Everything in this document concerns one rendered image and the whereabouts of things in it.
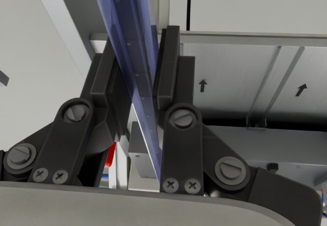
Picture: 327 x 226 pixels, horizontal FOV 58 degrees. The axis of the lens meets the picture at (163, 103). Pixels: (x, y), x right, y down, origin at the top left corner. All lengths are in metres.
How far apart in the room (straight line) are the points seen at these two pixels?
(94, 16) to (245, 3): 1.72
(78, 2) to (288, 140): 0.31
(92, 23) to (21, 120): 2.18
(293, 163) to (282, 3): 1.69
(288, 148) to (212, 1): 1.63
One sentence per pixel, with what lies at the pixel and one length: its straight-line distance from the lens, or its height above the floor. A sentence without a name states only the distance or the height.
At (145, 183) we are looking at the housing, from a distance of 0.53.
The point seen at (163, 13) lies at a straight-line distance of 0.94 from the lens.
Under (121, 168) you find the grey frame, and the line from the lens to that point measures 0.61.
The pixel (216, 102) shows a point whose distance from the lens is 0.38.
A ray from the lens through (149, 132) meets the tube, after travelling 0.16.
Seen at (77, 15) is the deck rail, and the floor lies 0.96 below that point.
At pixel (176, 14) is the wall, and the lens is 1.97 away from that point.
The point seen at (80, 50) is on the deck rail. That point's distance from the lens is 0.30.
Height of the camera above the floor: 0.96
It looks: 17 degrees up
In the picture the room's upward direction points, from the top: 179 degrees counter-clockwise
